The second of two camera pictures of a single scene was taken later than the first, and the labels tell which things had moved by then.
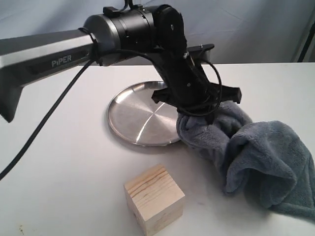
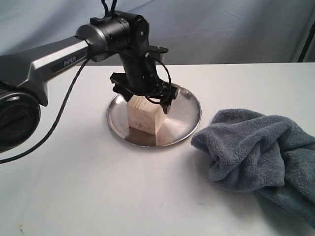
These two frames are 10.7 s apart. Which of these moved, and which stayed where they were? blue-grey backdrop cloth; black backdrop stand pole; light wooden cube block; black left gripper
Moved: black left gripper; light wooden cube block
Stayed: black backdrop stand pole; blue-grey backdrop cloth
